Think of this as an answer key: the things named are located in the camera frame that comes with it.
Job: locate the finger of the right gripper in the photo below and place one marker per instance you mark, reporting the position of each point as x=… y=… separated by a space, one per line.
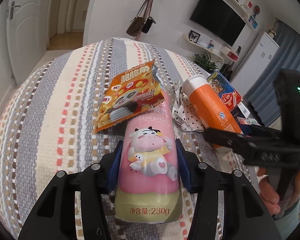
x=259 y=131
x=253 y=147

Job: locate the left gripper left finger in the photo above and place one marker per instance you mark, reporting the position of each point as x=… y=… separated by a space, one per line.
x=53 y=215

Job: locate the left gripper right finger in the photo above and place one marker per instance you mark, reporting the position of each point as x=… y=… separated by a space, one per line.
x=245 y=215

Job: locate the red blue card box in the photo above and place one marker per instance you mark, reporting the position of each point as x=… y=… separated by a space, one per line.
x=223 y=88

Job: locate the orange white canister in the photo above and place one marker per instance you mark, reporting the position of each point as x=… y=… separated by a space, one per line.
x=212 y=112

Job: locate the white heart-print wrapper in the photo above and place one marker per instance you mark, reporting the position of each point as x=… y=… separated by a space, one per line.
x=183 y=111

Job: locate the pink cow drink bottle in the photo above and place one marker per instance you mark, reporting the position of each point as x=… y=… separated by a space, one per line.
x=148 y=189

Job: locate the orange panda snack bag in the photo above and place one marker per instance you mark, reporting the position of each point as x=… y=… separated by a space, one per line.
x=130 y=94

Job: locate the person's right hand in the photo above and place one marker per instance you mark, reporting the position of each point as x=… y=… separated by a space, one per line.
x=271 y=198

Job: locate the white blue milk box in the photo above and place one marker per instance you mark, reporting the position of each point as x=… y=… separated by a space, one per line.
x=243 y=116

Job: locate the black guitar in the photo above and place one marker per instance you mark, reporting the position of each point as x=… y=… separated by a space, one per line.
x=226 y=70

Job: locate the white refrigerator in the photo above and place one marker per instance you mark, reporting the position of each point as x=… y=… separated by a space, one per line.
x=254 y=63

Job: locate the potted green plant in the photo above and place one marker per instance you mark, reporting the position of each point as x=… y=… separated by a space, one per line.
x=204 y=62

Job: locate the striped woven tablecloth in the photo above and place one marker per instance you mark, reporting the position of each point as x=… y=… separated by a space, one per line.
x=49 y=123

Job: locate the framed butterfly picture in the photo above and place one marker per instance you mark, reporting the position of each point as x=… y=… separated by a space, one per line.
x=193 y=36

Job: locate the black hanging pouch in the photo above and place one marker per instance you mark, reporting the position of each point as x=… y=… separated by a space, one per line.
x=148 y=24

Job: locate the brown hanging handbag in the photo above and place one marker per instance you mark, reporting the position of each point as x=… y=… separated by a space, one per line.
x=137 y=23

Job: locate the pink coat rack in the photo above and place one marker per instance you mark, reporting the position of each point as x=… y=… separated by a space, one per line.
x=147 y=13

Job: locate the white open door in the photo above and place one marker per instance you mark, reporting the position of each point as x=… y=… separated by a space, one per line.
x=27 y=24

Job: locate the white red wall cubby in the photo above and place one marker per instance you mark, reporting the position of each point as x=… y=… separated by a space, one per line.
x=229 y=53

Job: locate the white wall shelf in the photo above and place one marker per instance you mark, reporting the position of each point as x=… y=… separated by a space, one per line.
x=211 y=52

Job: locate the black wall television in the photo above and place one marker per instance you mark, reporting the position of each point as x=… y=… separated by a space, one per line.
x=219 y=18

